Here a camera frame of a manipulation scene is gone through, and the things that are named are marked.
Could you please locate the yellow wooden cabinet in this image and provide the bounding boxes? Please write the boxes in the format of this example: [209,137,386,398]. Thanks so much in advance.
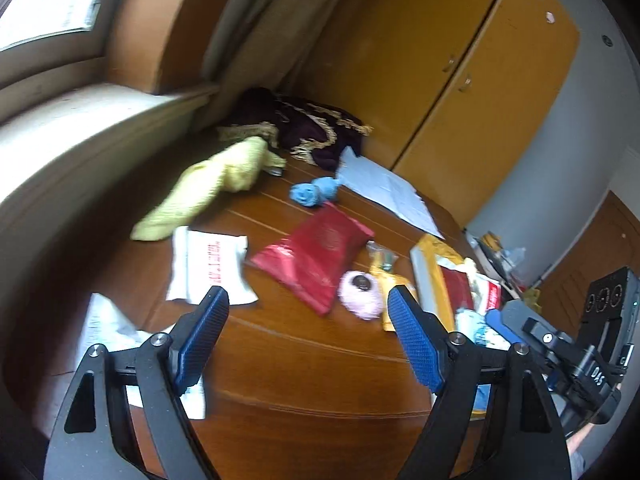
[292,0,579,226]

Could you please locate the white pouch with red text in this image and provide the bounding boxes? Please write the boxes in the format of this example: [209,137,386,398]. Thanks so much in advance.
[166,226,258,306]

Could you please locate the large yellow knit towel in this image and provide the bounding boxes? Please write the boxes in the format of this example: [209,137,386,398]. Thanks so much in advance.
[130,136,286,242]

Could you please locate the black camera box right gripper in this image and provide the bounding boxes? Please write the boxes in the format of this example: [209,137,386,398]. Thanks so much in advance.
[577,266,639,377]

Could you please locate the rolled blue cloth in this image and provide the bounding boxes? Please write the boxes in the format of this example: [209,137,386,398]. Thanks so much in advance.
[290,177,341,208]

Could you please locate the white blue desiccant packet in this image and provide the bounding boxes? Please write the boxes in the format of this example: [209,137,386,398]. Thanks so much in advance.
[75,292,206,420]

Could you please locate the window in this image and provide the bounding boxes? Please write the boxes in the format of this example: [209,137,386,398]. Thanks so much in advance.
[1,0,101,50]

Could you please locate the red foil packet in box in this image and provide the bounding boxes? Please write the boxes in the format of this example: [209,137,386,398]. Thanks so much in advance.
[440,268,474,314]

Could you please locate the purple velvet gold-fringed cloth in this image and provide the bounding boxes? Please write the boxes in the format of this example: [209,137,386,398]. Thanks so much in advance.
[216,87,373,171]

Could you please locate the yellow snack packet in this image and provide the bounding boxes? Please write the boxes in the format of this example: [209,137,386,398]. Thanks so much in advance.
[370,266,418,333]

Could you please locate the gold lined storage box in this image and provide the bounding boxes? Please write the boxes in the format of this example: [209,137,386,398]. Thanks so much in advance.
[409,232,504,418]

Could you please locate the brown wooden door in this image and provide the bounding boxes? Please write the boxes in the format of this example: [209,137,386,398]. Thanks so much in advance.
[539,192,640,336]

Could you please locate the small clear bag green items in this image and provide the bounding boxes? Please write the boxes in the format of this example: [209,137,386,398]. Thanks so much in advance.
[367,240,398,273]

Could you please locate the red foil packet on table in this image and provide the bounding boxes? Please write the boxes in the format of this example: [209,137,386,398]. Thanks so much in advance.
[250,203,374,315]

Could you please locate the white paper sheets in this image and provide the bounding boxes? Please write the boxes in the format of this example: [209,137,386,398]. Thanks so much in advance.
[336,148,444,240]

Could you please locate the white packet with red label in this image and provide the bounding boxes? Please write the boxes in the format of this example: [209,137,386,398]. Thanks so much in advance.
[463,258,502,315]

